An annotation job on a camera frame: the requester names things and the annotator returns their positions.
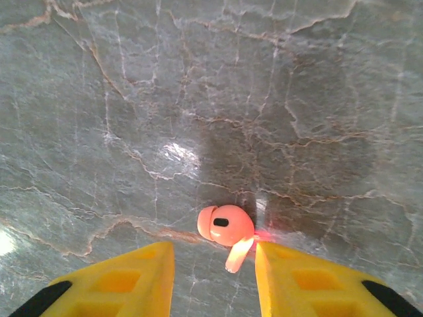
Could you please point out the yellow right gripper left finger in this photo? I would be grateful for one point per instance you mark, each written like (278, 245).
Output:
(125, 284)

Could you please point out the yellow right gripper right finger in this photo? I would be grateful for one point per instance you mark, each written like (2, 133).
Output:
(314, 287)

